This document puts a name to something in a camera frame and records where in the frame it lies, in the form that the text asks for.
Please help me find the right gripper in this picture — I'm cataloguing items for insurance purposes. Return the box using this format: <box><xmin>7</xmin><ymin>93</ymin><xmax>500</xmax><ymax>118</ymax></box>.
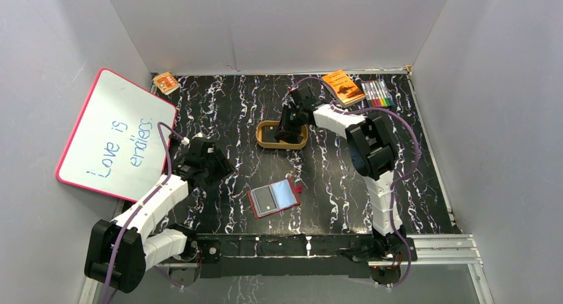
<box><xmin>275</xmin><ymin>106</ymin><xmax>304</xmax><ymax>139</ymax></box>

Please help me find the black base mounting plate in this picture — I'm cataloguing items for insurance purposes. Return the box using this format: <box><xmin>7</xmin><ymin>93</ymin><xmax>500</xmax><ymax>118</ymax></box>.
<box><xmin>156</xmin><ymin>232</ymin><xmax>416</xmax><ymax>280</ymax></box>

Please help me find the pink framed whiteboard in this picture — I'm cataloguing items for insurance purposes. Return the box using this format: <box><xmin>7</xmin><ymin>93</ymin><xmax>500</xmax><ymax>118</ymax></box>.
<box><xmin>56</xmin><ymin>68</ymin><xmax>177</xmax><ymax>201</ymax></box>

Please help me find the tan oval tray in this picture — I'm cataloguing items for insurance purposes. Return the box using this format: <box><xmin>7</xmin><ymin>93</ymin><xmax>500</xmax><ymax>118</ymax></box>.
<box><xmin>256</xmin><ymin>120</ymin><xmax>309</xmax><ymax>150</ymax></box>

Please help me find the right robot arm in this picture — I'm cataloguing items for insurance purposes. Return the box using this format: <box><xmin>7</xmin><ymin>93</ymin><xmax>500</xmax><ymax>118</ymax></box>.
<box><xmin>276</xmin><ymin>86</ymin><xmax>414</xmax><ymax>262</ymax></box>

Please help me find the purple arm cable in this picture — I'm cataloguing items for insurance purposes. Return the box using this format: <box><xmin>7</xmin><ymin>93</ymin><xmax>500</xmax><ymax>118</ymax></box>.
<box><xmin>292</xmin><ymin>76</ymin><xmax>422</xmax><ymax>289</ymax></box>
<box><xmin>100</xmin><ymin>121</ymin><xmax>191</xmax><ymax>304</ymax></box>

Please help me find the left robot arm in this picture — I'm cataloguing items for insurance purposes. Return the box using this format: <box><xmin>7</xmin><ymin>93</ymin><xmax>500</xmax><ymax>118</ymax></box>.
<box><xmin>84</xmin><ymin>137</ymin><xmax>234</xmax><ymax>293</ymax></box>

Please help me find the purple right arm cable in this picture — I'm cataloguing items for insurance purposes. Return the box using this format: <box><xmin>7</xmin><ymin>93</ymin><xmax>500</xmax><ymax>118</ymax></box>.
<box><xmin>292</xmin><ymin>76</ymin><xmax>422</xmax><ymax>289</ymax></box>

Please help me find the orange book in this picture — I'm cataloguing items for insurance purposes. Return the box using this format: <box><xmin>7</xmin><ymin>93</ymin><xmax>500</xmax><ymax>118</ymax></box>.
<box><xmin>321</xmin><ymin>70</ymin><xmax>365</xmax><ymax>108</ymax></box>

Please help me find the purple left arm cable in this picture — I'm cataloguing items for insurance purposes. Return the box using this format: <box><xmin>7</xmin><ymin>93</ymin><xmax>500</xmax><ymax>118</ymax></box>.
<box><xmin>100</xmin><ymin>121</ymin><xmax>191</xmax><ymax>304</ymax></box>

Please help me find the small orange card box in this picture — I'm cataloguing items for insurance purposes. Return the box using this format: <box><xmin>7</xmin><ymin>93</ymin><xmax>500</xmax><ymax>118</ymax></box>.
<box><xmin>153</xmin><ymin>72</ymin><xmax>180</xmax><ymax>95</ymax></box>

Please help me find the coloured marker pen pack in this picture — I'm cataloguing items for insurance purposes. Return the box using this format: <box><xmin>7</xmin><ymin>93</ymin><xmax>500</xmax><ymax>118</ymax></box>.
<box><xmin>361</xmin><ymin>79</ymin><xmax>395</xmax><ymax>109</ymax></box>

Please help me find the red card holder wallet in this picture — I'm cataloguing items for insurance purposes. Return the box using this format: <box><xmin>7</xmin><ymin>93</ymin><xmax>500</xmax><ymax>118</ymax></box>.
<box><xmin>247</xmin><ymin>178</ymin><xmax>302</xmax><ymax>219</ymax></box>

